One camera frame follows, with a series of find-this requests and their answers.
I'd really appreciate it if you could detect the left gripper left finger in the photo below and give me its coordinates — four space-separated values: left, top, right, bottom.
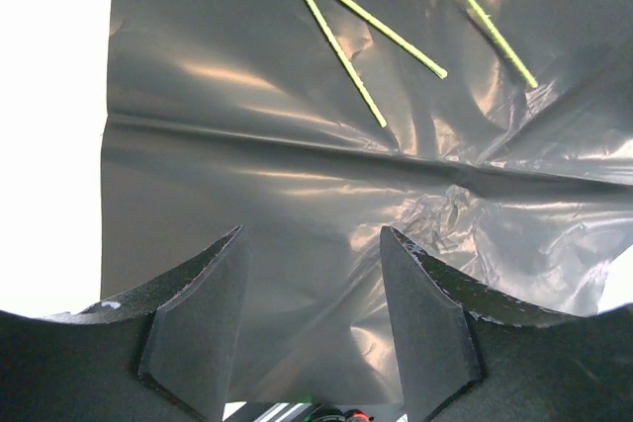
1 226 250 421

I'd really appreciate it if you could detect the artificial rose stem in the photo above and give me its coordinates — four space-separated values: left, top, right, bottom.
304 0 387 128
338 0 448 79
464 0 538 89

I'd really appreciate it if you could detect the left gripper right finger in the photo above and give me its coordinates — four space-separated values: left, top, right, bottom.
380 226 632 421

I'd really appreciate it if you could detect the black wrapping paper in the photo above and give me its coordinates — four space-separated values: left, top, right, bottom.
101 0 632 404

